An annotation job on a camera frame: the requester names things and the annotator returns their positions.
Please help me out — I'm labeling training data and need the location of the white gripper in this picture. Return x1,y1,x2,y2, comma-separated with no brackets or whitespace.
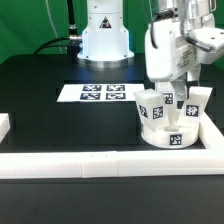
145,15,224,101

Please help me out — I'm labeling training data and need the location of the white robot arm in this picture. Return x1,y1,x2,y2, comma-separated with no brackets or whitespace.
78,0,224,101

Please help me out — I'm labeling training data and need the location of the white marker sheet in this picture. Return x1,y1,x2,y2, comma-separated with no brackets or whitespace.
57,83,144,102

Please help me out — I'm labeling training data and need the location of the white U-shaped fence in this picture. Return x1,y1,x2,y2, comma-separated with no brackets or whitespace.
0,114,224,179

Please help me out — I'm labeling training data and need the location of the white fence piece left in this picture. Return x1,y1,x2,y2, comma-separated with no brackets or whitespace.
0,113,10,143

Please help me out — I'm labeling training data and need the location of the black cable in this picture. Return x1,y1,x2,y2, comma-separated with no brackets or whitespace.
33,0,83,56

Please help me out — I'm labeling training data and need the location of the grey cable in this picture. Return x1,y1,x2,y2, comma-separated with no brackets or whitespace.
44,0,64,54

